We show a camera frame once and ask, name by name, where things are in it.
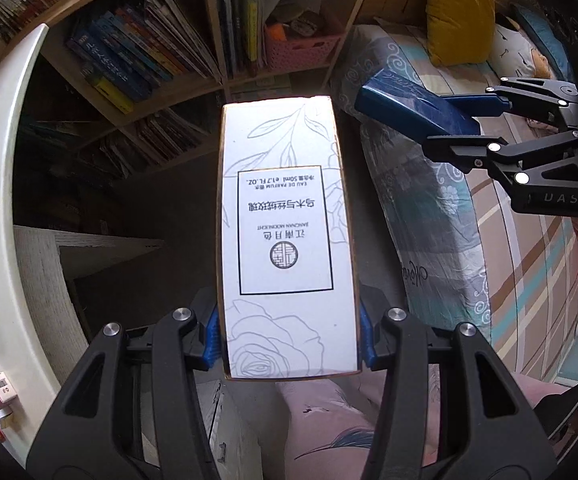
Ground light blue cartoon cushion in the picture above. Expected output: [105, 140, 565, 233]
[489, 4, 576, 92]

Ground pink plastic basket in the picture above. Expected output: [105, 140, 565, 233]
[264, 20, 346, 72]

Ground row of upright books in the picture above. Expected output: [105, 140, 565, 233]
[216, 0, 266, 78]

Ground stack of magazines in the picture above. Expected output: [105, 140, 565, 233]
[99, 110, 211, 177]

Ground patterned bed quilt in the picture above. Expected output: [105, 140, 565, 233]
[329, 25, 578, 383]

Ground white floral perfume box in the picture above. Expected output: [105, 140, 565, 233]
[216, 95, 362, 381]

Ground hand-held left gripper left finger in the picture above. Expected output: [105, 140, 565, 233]
[28, 287, 222, 480]

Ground yellow pillow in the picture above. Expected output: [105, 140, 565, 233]
[426, 0, 496, 67]

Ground person's pink pajama legs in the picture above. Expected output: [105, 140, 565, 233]
[274, 360, 570, 480]

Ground black object with red detail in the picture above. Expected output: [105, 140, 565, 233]
[536, 381, 578, 463]

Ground blue glossy box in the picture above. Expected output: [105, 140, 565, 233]
[354, 70, 482, 148]

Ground wooden bookshelf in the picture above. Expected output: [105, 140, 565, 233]
[0, 0, 385, 181]

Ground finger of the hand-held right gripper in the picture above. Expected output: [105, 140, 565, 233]
[421, 127, 578, 196]
[442, 77, 578, 133]

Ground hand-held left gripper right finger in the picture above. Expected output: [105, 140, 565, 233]
[358, 285, 557, 480]

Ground row of blue books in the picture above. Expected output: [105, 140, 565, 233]
[66, 0, 220, 116]

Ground small pink white timer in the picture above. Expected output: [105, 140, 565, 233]
[0, 372, 18, 409]

